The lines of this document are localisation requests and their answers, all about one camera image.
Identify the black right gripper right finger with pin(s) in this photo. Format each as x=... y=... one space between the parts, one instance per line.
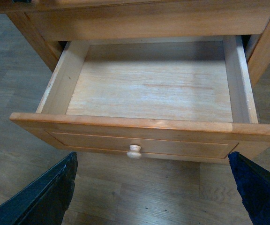
x=253 y=185

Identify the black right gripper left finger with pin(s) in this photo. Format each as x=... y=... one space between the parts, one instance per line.
x=45 y=200

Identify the round wooden drawer knob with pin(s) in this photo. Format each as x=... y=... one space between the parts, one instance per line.
x=134 y=151

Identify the wooden drawer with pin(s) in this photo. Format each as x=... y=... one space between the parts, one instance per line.
x=181 y=98

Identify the wooden nightstand cabinet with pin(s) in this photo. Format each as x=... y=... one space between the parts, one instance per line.
x=46 y=23

